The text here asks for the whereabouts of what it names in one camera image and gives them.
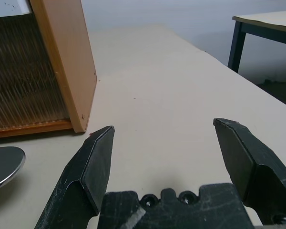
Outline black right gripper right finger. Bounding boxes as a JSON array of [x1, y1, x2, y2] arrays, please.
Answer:
[[213, 117, 286, 229]]

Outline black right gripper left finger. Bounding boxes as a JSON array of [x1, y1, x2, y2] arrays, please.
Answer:
[[34, 125, 115, 229]]

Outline ribbed clear sliding door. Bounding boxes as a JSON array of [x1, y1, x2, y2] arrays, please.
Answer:
[[0, 0, 71, 131]]

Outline wooden cabinet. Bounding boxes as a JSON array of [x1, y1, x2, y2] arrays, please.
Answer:
[[0, 0, 98, 140]]

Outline cream table with black frame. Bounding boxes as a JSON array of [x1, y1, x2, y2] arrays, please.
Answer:
[[227, 9, 286, 74]]

